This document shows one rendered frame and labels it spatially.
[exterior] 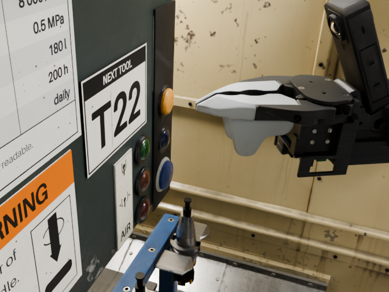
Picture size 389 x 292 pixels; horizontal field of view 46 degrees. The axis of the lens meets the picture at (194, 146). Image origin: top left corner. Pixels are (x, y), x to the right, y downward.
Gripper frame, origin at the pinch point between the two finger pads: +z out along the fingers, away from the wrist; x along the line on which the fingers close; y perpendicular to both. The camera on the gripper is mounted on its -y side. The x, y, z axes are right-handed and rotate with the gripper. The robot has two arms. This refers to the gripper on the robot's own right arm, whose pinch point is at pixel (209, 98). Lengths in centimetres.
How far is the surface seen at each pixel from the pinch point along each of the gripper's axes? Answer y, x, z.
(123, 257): 86, 75, 5
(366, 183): 45, 48, -55
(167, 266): 46, 27, -1
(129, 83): -3.8, -5.7, 7.8
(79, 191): 1.4, -12.2, 11.7
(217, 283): 85, 59, -22
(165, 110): 0.7, -0.9, 4.3
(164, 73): -2.4, 0.3, 4.3
